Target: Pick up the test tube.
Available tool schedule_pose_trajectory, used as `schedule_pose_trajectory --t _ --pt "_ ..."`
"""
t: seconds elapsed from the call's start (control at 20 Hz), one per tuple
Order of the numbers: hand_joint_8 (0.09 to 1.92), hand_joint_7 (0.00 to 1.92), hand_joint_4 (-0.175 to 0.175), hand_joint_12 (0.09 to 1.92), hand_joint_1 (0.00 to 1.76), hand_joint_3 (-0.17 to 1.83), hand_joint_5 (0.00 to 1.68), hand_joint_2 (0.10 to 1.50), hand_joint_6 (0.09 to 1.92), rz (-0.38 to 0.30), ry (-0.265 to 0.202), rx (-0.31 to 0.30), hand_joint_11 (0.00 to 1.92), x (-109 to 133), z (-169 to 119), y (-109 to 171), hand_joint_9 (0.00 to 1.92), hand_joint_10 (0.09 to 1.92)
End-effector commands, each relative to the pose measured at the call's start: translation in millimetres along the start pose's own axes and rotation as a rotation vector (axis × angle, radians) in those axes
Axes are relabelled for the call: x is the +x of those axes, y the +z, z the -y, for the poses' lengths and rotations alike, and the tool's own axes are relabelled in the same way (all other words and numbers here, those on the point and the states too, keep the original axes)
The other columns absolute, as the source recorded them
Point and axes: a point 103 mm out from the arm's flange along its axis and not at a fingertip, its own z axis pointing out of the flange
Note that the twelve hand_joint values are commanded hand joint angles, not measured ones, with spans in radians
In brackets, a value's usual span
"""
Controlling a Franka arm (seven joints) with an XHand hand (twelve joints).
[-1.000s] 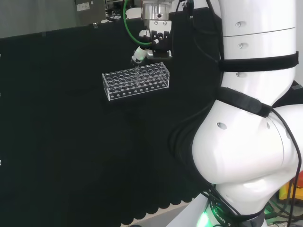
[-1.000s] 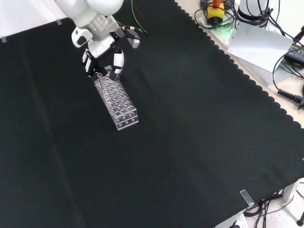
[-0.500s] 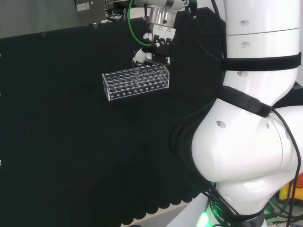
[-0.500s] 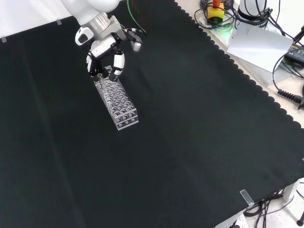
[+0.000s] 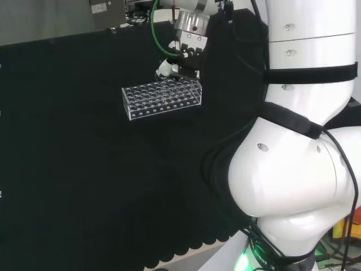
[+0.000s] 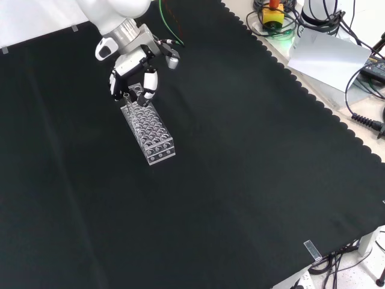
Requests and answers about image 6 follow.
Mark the pale board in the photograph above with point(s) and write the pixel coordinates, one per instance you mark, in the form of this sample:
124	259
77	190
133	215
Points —
328	54

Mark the clear plastic cloth clip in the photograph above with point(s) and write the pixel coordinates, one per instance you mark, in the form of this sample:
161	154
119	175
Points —
4	50
312	250
75	28

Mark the black power adapter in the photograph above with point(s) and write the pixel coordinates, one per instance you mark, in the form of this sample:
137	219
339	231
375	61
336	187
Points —
374	67

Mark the white table leg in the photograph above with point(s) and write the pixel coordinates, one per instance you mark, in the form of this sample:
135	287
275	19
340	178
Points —
371	241

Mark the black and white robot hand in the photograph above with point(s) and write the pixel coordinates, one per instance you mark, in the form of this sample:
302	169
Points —
149	81

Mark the white wrist camera shell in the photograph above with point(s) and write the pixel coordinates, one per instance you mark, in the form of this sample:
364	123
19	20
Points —
105	49

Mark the clear acrylic test tube rack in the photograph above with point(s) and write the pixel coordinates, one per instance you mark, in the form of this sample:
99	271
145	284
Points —
158	144

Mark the black bench cloth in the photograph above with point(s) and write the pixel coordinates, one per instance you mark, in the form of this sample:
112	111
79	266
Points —
210	180

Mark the yellow stop button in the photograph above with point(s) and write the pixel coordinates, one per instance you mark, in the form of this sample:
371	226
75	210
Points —
273	15

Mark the white power strip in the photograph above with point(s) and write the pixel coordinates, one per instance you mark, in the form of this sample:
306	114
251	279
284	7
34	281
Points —
302	280

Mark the black tripod leg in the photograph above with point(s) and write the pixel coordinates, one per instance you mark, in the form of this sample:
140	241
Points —
379	45

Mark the clear glass test tube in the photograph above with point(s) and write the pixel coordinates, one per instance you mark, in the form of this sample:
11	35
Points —
128	103

